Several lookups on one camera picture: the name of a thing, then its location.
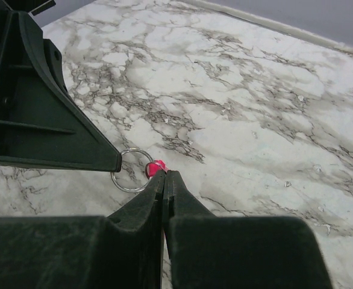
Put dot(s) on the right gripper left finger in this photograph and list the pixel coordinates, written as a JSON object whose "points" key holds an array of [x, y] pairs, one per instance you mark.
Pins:
{"points": [[123, 250]]}

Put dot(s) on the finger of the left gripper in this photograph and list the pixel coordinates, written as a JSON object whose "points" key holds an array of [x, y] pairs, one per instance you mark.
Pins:
{"points": [[41, 127]]}

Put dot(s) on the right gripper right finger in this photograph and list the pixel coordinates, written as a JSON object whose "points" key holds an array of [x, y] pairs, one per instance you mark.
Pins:
{"points": [[207, 251]]}

